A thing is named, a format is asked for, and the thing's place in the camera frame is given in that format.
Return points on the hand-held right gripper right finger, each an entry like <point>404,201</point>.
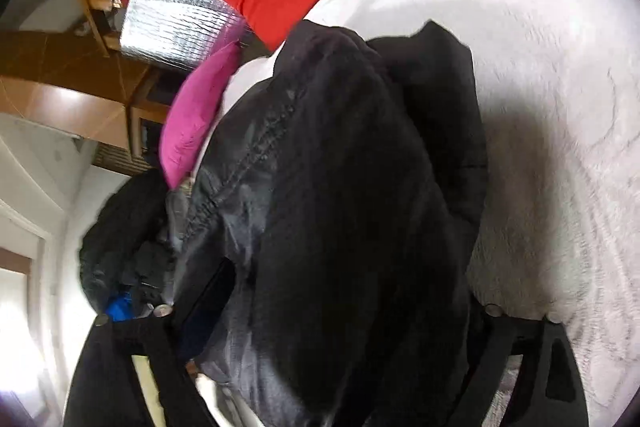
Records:
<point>530,347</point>

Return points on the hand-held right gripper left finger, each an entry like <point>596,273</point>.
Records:
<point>125,347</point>

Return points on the black quilted jacket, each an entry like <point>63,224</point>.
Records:
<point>350,207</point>

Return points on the pile of dark clothes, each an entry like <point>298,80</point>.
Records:
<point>125,227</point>

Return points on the bright blue cloth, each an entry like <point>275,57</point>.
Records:
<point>120,307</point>

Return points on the window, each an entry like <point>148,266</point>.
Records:
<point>20,332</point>

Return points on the grey garment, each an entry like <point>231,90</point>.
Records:
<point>177,217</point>

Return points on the magenta pillow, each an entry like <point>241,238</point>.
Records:
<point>195,117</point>

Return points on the wooden cabinet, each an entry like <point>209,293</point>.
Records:
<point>60,102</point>

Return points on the white fleece blanket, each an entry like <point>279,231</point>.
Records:
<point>550,57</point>

